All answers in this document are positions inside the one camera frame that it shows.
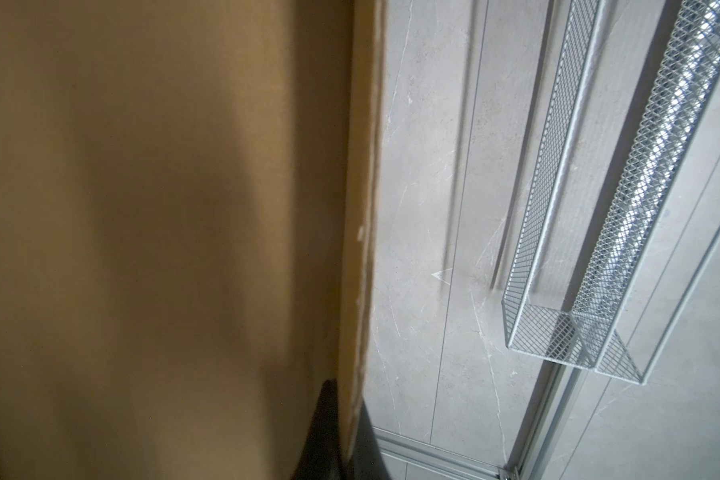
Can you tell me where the white wire mesh basket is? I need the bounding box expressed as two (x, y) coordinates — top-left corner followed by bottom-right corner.
(501, 1), (720, 385)

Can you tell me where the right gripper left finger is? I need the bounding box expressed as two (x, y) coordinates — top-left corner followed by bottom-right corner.
(292, 380), (344, 480)

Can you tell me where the cardboard stack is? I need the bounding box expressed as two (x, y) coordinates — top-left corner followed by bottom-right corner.
(0, 1), (385, 479)

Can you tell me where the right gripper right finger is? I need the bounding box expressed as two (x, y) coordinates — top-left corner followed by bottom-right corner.
(347, 404), (392, 480)

